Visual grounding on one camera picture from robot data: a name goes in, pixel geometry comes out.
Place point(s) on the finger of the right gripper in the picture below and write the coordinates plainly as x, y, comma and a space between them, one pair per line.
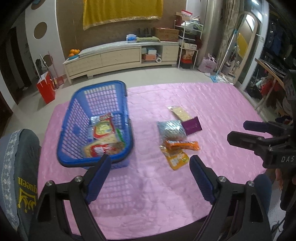
263, 147
271, 127

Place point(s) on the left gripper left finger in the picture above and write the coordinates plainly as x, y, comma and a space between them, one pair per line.
50, 220

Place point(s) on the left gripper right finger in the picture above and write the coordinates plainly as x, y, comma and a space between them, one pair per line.
237, 212

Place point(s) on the yellow orange snack pouch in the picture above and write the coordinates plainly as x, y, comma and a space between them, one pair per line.
176, 159

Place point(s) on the orange snack bar wrapper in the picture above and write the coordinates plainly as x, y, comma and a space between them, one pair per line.
178, 145

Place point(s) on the large cracker pack green ends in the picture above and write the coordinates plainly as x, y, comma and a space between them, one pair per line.
110, 144

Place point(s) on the red silver snack bag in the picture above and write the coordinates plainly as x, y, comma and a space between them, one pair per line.
102, 125

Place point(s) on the purple snack packet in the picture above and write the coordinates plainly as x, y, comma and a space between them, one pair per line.
191, 126

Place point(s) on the grey embroidered cushion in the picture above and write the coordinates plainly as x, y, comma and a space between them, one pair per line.
20, 154

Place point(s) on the standing mirror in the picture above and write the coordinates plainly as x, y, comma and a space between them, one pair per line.
239, 47

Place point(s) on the pink quilted table cloth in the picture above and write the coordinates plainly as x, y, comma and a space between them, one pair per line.
148, 197

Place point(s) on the small clear cracker packet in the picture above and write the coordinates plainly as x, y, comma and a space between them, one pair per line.
180, 113

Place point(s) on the silver blue snack packet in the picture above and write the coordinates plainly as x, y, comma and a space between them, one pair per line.
172, 130

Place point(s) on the pink shopping bag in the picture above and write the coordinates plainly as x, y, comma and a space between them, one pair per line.
208, 64

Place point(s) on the blue plastic basket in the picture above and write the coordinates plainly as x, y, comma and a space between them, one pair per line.
85, 108

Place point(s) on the white metal shelf rack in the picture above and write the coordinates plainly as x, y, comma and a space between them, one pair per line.
189, 39

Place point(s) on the red paper bag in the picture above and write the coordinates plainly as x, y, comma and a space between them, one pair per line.
46, 87

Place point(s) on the brown cardboard box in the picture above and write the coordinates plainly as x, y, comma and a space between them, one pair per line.
166, 34

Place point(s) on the green folded cloth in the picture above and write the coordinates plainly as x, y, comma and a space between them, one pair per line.
147, 39

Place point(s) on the beige TV cabinet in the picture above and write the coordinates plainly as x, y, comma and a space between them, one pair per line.
120, 56

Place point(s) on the blue tissue box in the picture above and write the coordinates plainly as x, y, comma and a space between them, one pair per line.
131, 38

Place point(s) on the oranges on blue plate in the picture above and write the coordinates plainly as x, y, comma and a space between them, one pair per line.
73, 53

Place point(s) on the yellow hanging cloth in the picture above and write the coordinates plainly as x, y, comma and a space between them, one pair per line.
96, 13

